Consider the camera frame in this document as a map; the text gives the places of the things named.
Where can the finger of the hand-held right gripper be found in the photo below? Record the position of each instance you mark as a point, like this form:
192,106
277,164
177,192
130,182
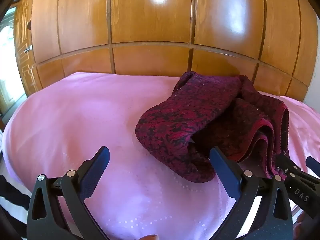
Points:
314,166
287,166

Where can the person's striped clothing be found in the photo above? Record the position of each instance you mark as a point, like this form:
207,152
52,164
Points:
12,192

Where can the bright window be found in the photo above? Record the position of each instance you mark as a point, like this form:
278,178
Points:
7,62

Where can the pink bedsheet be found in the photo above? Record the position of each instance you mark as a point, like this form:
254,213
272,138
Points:
75,120

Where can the wooden wardrobe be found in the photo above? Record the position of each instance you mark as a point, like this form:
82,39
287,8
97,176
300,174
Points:
155,25

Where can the carved wooden door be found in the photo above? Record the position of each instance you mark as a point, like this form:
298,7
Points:
23,55

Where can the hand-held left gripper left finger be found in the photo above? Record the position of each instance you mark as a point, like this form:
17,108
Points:
99,166

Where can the dark red floral garment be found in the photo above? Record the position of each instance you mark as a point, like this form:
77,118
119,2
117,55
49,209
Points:
190,120

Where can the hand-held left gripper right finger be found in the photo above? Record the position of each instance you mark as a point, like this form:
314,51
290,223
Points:
223,171

